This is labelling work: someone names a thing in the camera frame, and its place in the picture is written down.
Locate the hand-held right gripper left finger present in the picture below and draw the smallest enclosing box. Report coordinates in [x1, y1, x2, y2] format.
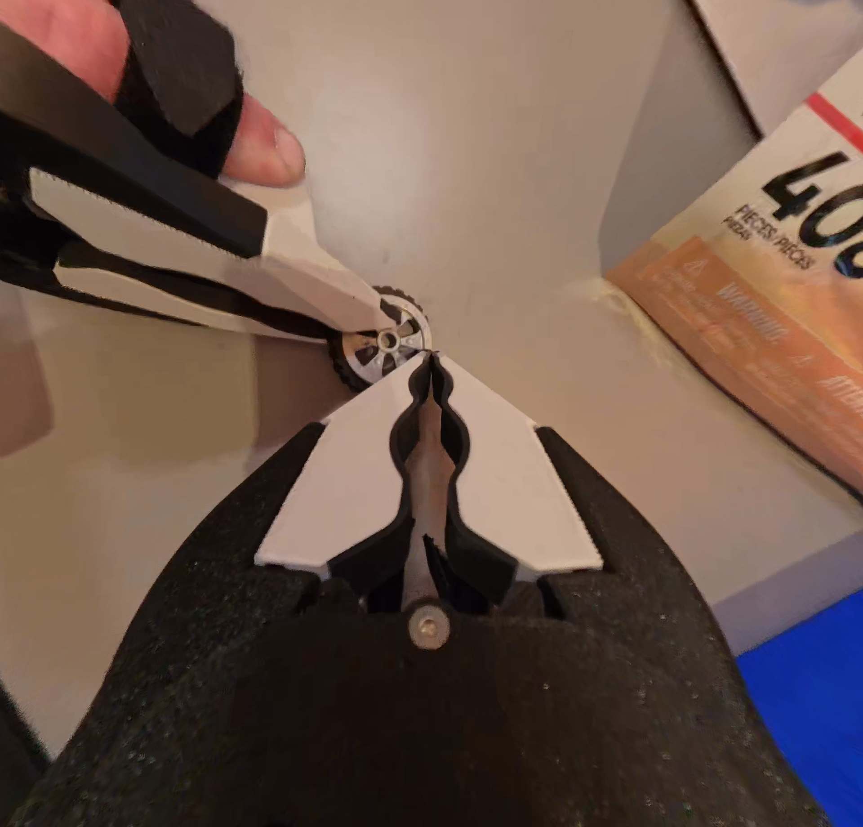
[255, 353, 434, 613]

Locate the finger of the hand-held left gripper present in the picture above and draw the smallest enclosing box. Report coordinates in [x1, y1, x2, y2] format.
[28, 169, 400, 333]
[54, 260, 333, 340]

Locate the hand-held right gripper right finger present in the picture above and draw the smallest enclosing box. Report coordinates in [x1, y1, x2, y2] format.
[431, 353, 603, 613]

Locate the black toy wheel grey rim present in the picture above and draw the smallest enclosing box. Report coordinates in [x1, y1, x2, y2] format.
[327, 285, 432, 393]

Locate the person's left hand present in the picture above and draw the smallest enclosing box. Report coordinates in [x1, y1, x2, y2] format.
[0, 0, 307, 187]

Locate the blue plastic bin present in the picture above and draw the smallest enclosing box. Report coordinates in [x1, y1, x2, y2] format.
[735, 587, 863, 827]

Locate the black perforated mat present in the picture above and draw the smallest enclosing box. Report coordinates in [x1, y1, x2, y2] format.
[0, 679, 52, 797]

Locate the white rounded board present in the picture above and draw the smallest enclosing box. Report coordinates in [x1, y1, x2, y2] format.
[667, 0, 863, 137]

